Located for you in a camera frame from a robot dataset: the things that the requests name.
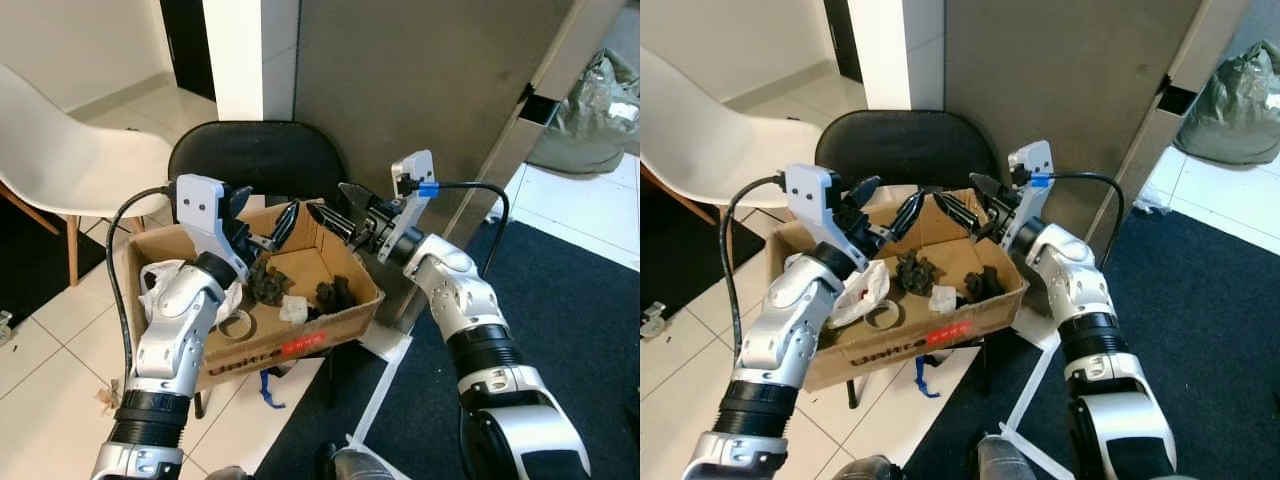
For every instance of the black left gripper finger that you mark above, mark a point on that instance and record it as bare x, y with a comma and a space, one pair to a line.
862, 196
240, 205
284, 224
908, 214

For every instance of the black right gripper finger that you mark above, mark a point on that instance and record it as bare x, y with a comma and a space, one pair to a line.
960, 213
987, 188
335, 224
357, 198

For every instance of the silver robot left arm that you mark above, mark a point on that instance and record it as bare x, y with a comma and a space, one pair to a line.
800, 310
180, 320

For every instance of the dark crumpled trash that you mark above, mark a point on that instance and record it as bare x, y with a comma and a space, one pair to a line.
915, 273
983, 285
335, 295
268, 283

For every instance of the cardboard box with trash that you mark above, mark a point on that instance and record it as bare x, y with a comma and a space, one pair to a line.
900, 355
250, 355

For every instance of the white crumpled plastic bag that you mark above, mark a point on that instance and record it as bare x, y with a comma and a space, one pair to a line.
165, 280
875, 280

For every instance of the black round-backed chair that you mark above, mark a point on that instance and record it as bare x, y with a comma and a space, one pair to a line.
900, 150
255, 160

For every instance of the white tape roll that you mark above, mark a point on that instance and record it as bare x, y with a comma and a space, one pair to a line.
868, 316
218, 326

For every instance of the small white crumpled paper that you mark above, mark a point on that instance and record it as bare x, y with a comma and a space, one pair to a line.
943, 299
293, 309

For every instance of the white floor tape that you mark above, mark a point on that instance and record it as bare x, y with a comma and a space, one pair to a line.
1035, 335
385, 345

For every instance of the grey-brown door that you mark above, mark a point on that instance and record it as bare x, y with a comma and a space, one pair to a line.
420, 80
1060, 80

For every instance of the white plastic shell chair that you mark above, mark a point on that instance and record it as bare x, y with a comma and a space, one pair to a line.
720, 140
70, 160

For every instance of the black floor mat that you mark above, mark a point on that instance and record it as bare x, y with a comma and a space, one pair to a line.
40, 260
680, 250

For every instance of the black carpet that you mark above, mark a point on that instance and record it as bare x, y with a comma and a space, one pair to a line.
560, 330
1200, 320

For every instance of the brown paper scrap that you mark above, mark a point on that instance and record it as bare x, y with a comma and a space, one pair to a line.
107, 396

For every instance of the small caster wheel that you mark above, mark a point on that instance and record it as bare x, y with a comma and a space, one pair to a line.
6, 328
657, 320

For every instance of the grey robot left leg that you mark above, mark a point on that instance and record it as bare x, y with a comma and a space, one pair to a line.
228, 473
868, 468

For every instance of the grey robot leg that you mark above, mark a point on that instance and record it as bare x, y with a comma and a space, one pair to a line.
868, 468
1005, 460
358, 465
228, 473

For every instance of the grey-green stuffed bag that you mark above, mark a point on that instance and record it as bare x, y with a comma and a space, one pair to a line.
590, 120
1230, 110

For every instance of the grey robot right leg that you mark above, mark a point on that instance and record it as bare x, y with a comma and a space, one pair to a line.
358, 465
1005, 460

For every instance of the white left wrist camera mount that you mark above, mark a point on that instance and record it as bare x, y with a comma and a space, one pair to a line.
810, 195
200, 205

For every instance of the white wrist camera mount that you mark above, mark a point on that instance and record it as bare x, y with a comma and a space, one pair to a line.
1035, 160
415, 175
810, 195
200, 205

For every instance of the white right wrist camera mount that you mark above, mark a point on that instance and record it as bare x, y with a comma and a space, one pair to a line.
415, 175
1035, 160

